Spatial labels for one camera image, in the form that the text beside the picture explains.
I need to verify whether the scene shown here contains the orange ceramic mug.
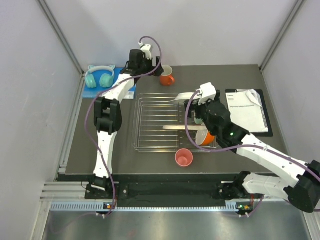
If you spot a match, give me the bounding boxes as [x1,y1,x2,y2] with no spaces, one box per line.
[159,65,175,86]

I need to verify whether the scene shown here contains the mint green ceramic bowl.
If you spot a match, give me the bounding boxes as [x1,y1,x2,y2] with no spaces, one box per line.
[194,118,203,125]

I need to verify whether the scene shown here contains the orange bowl white inside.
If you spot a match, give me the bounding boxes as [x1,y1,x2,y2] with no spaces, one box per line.
[195,130,216,147]

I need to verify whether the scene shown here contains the white ceramic plate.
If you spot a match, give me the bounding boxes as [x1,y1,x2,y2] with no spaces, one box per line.
[169,92,194,105]

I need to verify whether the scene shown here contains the steel wire dish rack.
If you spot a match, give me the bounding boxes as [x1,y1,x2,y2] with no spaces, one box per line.
[132,93,202,153]

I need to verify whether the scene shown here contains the pink plastic cup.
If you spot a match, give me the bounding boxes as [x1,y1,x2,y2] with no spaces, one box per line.
[174,148,194,167]

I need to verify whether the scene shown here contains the pink and cream floral plate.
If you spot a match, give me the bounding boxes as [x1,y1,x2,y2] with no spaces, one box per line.
[162,125,207,131]

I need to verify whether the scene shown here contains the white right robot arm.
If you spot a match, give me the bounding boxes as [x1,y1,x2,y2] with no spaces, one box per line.
[188,98,320,213]

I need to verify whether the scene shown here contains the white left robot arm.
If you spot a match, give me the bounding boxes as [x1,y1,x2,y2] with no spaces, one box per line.
[86,44,164,199]

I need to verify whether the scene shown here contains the white instruction booklet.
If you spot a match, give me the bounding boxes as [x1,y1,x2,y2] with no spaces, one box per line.
[226,88,270,133]

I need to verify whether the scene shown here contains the teal cat-ear headphones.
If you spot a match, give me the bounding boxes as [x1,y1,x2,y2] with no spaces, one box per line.
[84,64,116,89]

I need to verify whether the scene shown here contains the black clipboard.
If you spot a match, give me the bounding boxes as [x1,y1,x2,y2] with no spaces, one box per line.
[225,88,274,138]

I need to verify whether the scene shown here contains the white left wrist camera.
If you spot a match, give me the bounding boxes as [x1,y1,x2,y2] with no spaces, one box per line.
[138,41,153,60]

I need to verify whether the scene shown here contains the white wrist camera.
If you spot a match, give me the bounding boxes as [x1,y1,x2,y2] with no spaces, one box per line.
[138,41,153,60]
[196,82,217,106]

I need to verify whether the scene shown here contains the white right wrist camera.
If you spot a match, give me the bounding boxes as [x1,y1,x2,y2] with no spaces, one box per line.
[196,82,217,106]

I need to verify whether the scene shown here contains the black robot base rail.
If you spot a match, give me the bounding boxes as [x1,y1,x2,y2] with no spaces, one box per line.
[84,173,259,208]

